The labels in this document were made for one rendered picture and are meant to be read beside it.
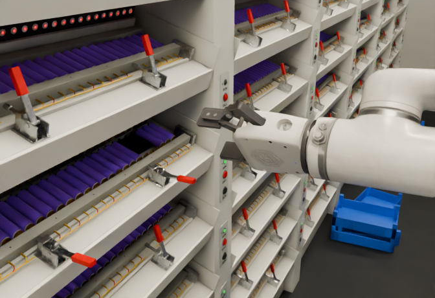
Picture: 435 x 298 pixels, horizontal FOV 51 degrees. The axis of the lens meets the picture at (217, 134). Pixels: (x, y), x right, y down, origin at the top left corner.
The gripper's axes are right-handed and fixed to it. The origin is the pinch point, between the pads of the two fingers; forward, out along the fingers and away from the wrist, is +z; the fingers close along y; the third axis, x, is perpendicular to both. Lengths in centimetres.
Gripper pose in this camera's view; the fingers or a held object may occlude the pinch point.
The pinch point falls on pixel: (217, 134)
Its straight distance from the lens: 69.8
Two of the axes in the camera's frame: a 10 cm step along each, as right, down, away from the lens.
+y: 3.7, 5.6, 7.4
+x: 3.6, -8.2, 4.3
